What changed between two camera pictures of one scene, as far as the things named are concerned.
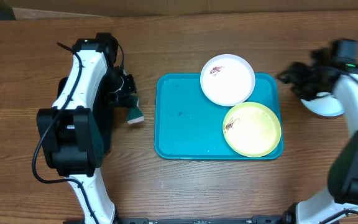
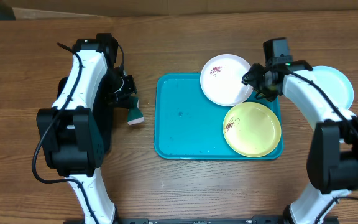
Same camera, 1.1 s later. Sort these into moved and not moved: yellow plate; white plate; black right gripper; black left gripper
Moved: black right gripper
Not moved: white plate; black left gripper; yellow plate
